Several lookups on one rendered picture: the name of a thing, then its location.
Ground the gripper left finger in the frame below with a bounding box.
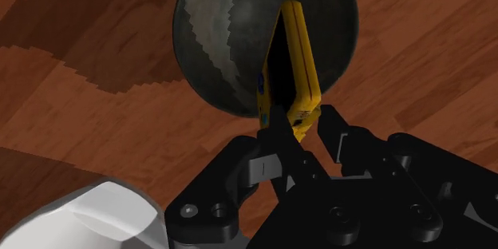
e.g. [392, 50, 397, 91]
[164, 104, 333, 246]

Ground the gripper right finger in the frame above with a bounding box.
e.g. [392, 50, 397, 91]
[317, 104, 498, 243]

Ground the yellow handheld device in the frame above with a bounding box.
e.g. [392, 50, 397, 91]
[255, 0, 323, 143]

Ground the white rounded object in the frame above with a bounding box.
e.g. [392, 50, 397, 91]
[0, 178, 171, 249]

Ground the dark grey round bowl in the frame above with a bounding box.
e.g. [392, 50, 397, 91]
[172, 0, 360, 119]

